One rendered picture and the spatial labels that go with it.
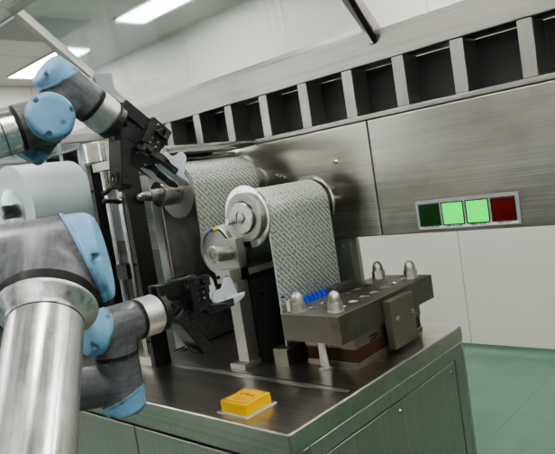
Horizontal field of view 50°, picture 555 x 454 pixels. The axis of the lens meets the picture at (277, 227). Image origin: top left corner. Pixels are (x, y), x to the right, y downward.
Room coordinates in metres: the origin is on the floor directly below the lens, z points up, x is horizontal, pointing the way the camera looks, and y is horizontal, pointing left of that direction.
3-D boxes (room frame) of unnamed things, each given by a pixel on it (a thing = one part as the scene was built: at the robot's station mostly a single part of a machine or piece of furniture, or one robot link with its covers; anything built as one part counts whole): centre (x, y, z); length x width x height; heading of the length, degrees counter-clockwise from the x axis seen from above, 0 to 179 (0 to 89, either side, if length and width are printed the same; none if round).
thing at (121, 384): (1.04, 0.33, 1.01); 0.11 x 0.08 x 0.11; 95
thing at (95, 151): (1.97, 0.53, 1.50); 0.14 x 0.14 x 0.06
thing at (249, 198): (1.49, -0.01, 1.25); 0.26 x 0.12 x 0.12; 137
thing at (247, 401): (1.12, 0.11, 0.91); 0.07 x 0.07 x 0.02; 47
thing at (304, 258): (1.45, -0.06, 1.11); 0.23 x 0.01 x 0.18; 137
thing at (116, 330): (1.04, 0.32, 1.11); 0.11 x 0.08 x 0.09; 137
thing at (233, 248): (1.39, 0.12, 1.05); 0.06 x 0.05 x 0.31; 137
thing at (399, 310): (1.35, -0.25, 0.97); 0.10 x 0.03 x 0.11; 137
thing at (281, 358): (1.45, -0.06, 0.92); 0.28 x 0.04 x 0.04; 137
